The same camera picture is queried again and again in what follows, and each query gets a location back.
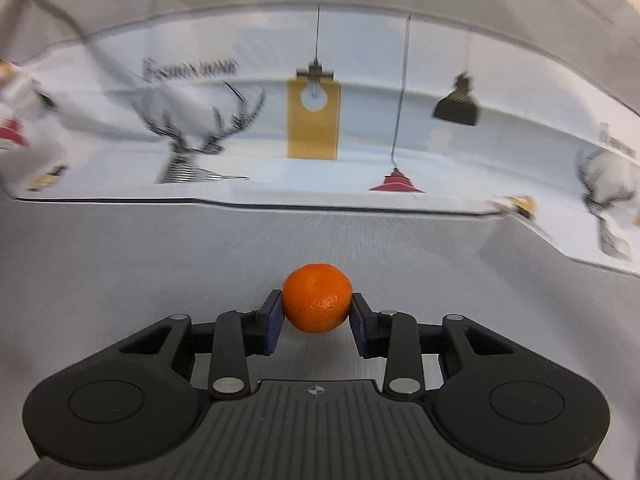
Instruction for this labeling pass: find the grey bed sheet cloth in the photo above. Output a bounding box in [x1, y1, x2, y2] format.
[1, 0, 639, 479]

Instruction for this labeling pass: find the orange tangerine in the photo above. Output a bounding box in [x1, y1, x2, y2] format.
[282, 263, 352, 334]

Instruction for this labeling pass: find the white printed deer fabric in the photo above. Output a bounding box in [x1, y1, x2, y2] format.
[1, 6, 639, 273]

